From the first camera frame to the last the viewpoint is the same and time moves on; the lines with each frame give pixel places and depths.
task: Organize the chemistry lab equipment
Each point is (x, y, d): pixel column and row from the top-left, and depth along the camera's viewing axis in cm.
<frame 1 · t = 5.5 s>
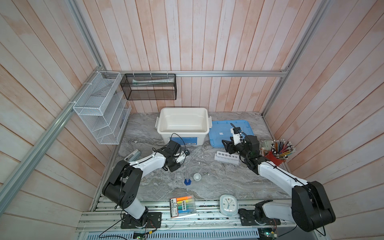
left hand: (174, 164, 92), fingers closed
right hand: (226, 138, 87), fingers open
white plastic storage bin: (189, 126, 114), point 2 cm above the table
blue plastic bin lid: (219, 130, 113), on the table
white test tube rack: (226, 157, 95), point 4 cm above the table
blue hexagonal bottle cap: (187, 181, 87), on the table
small white round dish: (197, 176, 88), point 2 cm above the table
highlighter marker pack: (182, 206, 78), point 2 cm above the table
white round clock: (228, 205, 78), point 3 cm above the table
colored pencils bundle: (281, 149, 88), point 13 cm above the table
pale green small box: (267, 144, 99), point 5 cm above the table

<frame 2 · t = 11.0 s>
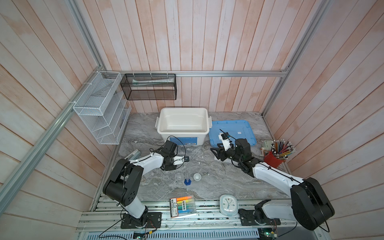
left hand: (172, 163, 94), fingers closed
right hand: (214, 146, 86), fingers open
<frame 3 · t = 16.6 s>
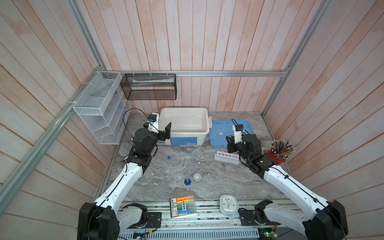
left hand: (163, 123, 77), fingers open
right hand: (227, 136, 80), fingers closed
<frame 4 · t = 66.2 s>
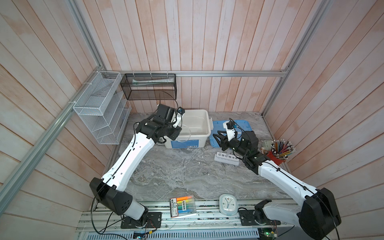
left hand: (174, 131, 75), fingers closed
right hand: (215, 133, 78), fingers open
